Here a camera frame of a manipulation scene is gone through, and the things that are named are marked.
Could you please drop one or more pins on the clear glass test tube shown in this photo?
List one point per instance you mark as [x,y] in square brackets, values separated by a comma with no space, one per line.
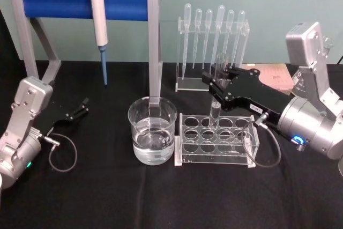
[222,64]
[214,113]

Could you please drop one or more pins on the white and blue micropipette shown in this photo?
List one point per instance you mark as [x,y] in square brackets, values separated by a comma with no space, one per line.
[98,25]

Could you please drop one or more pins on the black table cloth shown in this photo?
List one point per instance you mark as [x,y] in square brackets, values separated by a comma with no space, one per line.
[107,199]

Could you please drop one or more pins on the flat brown box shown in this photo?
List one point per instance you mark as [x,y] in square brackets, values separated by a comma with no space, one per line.
[276,77]

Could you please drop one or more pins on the glass beaker with water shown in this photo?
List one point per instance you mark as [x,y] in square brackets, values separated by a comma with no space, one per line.
[152,143]

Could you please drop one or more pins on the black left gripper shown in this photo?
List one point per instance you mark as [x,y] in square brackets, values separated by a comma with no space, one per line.
[57,113]

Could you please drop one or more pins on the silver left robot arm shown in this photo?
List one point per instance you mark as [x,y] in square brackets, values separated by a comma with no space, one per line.
[26,97]

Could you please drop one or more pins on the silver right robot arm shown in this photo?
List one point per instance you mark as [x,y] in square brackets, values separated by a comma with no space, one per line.
[302,121]

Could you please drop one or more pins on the clear acrylic test tube rack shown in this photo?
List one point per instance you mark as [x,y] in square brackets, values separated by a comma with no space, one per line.
[214,156]

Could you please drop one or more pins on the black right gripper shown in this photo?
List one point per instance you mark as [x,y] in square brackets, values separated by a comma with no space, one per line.
[249,89]

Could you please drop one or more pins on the clear acrylic pipette rack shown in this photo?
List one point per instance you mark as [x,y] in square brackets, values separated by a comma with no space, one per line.
[187,84]

